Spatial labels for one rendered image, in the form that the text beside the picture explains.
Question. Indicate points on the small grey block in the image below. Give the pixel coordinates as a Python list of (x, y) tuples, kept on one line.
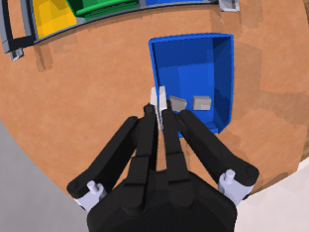
[(201, 102), (177, 103)]

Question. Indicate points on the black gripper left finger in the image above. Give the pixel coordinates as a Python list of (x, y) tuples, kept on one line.
[(108, 166)]

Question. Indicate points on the grey metal shelf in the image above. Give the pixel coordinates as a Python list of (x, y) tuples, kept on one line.
[(44, 19)]

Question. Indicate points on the blue bin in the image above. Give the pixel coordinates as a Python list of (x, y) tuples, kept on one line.
[(197, 67)]

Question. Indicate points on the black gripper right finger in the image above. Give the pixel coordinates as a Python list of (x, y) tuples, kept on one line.
[(236, 177)]

